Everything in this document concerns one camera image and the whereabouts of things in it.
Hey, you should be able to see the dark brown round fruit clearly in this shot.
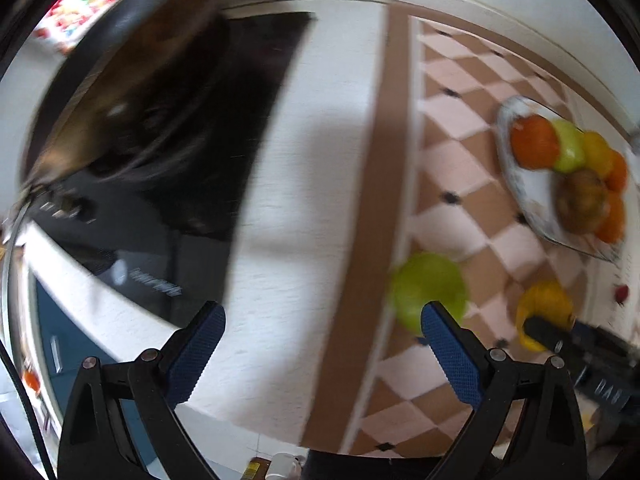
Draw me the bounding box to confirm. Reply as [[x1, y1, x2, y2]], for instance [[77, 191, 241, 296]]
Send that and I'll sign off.
[[555, 169, 611, 235]]

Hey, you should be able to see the large yellow lemon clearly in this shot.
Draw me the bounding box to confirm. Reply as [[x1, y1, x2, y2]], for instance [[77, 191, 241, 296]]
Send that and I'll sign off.
[[516, 280, 576, 352]]

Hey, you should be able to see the black gas stove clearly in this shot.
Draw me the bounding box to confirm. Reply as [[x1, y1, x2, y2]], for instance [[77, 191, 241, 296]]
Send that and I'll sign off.
[[25, 10, 318, 326]]

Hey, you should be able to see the colourful wall sticker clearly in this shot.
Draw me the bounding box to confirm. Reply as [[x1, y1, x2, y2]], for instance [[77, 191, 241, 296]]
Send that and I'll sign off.
[[32, 0, 173, 56]]

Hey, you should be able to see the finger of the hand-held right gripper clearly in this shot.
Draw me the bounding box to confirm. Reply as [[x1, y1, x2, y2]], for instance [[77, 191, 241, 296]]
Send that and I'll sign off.
[[571, 320, 640, 363], [523, 315, 577, 359]]

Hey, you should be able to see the floral oval ceramic plate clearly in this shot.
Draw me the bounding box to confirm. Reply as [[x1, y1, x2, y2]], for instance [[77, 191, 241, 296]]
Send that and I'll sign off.
[[495, 95, 632, 263]]

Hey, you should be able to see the green apple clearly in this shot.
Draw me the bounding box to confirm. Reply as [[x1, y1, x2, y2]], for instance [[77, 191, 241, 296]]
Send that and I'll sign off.
[[389, 251, 469, 338], [550, 119, 587, 173]]

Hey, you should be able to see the black cable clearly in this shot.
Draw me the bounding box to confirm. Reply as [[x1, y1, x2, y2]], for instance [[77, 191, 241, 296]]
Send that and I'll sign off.
[[0, 345, 57, 480]]

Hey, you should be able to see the checkered brown table mat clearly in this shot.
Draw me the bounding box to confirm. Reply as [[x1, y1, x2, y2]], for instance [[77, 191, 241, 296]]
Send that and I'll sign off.
[[300, 0, 640, 461]]

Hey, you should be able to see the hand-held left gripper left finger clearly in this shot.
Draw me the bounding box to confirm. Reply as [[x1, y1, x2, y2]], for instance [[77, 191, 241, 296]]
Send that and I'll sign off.
[[57, 301, 227, 480]]

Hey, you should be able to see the white mug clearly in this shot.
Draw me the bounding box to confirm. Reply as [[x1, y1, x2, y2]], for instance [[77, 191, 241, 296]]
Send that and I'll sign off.
[[267, 452, 307, 480]]

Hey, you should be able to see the black frying pan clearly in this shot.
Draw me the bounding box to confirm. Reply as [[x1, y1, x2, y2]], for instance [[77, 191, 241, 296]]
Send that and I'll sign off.
[[20, 0, 236, 191]]

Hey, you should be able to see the reddish brown round fruit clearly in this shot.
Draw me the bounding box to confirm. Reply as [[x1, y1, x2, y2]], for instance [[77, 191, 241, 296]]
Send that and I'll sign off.
[[510, 114, 561, 171]]

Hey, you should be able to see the small yellow lemon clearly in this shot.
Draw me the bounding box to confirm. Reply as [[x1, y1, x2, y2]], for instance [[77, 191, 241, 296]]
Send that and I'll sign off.
[[580, 131, 615, 178]]

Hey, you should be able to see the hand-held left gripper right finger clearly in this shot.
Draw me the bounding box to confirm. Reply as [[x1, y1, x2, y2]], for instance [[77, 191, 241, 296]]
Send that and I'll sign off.
[[420, 301, 587, 480]]

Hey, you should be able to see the orange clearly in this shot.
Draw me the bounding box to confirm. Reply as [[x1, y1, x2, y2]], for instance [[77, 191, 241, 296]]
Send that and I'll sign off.
[[604, 150, 629, 193], [595, 191, 627, 245]]

